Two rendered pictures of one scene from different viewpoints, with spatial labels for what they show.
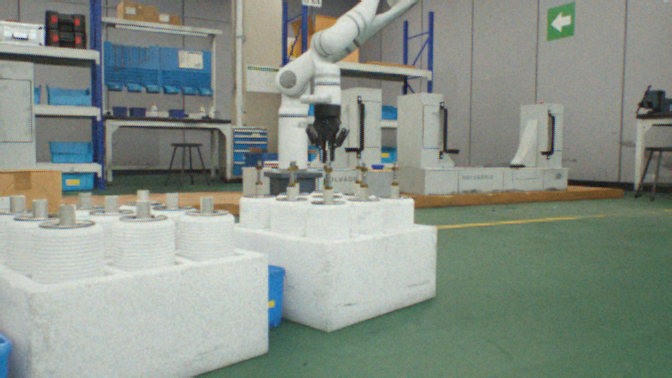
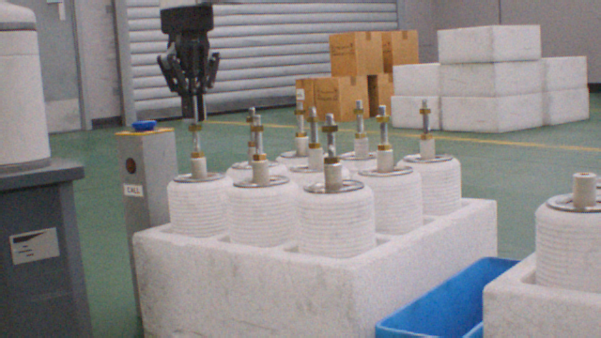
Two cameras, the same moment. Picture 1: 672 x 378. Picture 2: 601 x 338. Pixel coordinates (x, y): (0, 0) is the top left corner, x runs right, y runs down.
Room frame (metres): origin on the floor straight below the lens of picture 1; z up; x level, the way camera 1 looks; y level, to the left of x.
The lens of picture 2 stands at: (1.43, 1.03, 0.40)
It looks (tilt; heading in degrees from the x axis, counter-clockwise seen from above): 9 degrees down; 267
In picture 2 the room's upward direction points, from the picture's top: 4 degrees counter-clockwise
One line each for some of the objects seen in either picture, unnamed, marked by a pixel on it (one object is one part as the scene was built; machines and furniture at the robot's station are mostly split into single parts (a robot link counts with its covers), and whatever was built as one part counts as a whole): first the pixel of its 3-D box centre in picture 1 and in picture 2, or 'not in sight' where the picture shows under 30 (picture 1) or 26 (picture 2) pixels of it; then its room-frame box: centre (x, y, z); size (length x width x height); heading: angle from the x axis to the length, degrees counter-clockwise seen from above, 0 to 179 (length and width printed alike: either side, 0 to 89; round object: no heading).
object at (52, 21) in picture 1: (65, 25); not in sight; (5.30, 2.63, 1.57); 0.42 x 0.34 x 0.17; 29
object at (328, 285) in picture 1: (326, 261); (323, 275); (1.35, 0.03, 0.09); 0.39 x 0.39 x 0.18; 47
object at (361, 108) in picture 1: (314, 140); not in sight; (3.71, 0.17, 0.45); 0.82 x 0.57 x 0.74; 119
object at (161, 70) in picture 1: (165, 103); not in sight; (6.54, 2.06, 0.94); 1.40 x 0.70 x 1.88; 119
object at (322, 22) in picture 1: (325, 43); not in sight; (6.74, 0.17, 1.70); 0.72 x 0.58 x 0.50; 123
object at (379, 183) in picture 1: (376, 223); (154, 225); (1.61, -0.11, 0.16); 0.07 x 0.07 x 0.31; 47
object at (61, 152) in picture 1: (71, 152); not in sight; (5.35, 2.62, 0.36); 0.50 x 0.38 x 0.21; 29
